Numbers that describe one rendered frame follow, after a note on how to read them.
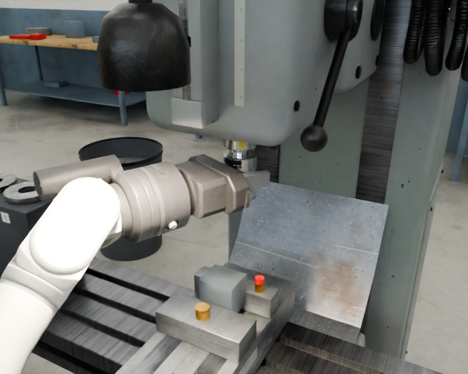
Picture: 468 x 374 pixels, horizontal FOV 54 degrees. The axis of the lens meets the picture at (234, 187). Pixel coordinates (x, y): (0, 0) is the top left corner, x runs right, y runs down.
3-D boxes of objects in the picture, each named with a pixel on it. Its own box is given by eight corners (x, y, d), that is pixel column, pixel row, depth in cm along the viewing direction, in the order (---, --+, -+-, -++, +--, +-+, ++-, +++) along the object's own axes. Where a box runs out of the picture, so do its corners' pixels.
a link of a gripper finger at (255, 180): (266, 186, 66) (231, 197, 62) (267, 165, 64) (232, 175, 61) (273, 190, 65) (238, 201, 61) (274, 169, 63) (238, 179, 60)
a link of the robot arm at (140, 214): (170, 223, 52) (71, 255, 46) (143, 248, 61) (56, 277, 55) (135, 136, 54) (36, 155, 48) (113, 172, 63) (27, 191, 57)
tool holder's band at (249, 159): (258, 165, 62) (258, 158, 62) (223, 166, 62) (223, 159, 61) (254, 153, 66) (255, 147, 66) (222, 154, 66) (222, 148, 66)
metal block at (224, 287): (231, 321, 73) (231, 290, 70) (199, 309, 75) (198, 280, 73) (246, 303, 77) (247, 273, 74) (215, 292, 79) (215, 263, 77)
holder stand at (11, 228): (42, 295, 93) (24, 207, 85) (-31, 268, 102) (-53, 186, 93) (84, 266, 103) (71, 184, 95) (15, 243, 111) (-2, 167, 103)
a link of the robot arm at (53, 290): (132, 197, 50) (63, 306, 43) (112, 221, 57) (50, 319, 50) (80, 163, 49) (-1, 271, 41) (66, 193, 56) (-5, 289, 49)
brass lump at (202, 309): (205, 322, 69) (204, 312, 68) (192, 317, 70) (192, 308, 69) (212, 314, 71) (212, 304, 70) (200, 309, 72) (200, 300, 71)
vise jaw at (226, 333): (238, 364, 67) (238, 343, 65) (155, 331, 73) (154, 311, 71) (256, 339, 71) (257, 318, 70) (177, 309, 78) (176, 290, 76)
